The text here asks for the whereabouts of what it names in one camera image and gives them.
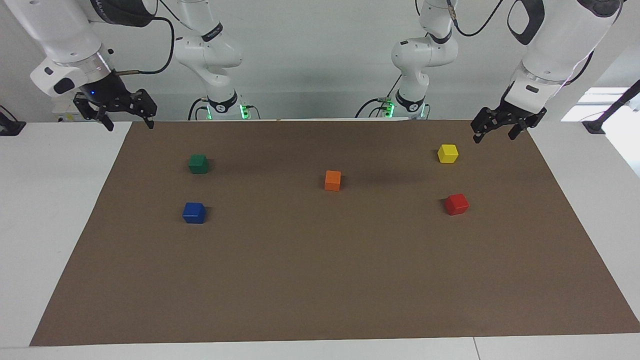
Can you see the green block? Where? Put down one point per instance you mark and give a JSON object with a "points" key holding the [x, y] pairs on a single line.
{"points": [[198, 164]]}

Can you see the white box with yellow label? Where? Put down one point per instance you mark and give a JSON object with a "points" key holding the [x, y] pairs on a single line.
{"points": [[65, 107]]}

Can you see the black table clamp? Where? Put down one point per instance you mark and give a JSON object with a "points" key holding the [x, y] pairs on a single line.
{"points": [[10, 127]]}

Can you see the blue block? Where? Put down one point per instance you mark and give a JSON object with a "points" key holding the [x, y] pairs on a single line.
{"points": [[194, 213]]}

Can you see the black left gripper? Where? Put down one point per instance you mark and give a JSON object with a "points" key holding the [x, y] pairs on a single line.
{"points": [[520, 114]]}

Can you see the yellow block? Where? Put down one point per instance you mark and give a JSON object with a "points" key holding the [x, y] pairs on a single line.
{"points": [[447, 154]]}

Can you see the orange block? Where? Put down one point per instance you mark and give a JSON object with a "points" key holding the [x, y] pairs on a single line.
{"points": [[332, 181]]}

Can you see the red block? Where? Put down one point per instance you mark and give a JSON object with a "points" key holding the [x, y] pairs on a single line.
{"points": [[456, 205]]}

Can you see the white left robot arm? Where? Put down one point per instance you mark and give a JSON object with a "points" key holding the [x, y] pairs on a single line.
{"points": [[560, 45]]}

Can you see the black stand with pole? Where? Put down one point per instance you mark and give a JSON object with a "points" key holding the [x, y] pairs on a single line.
{"points": [[595, 125]]}

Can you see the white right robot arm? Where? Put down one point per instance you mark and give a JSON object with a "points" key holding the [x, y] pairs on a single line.
{"points": [[65, 35]]}

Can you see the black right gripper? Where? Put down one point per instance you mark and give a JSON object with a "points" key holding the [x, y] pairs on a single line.
{"points": [[102, 92]]}

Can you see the brown table mat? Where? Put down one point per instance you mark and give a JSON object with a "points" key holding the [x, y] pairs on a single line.
{"points": [[300, 275]]}

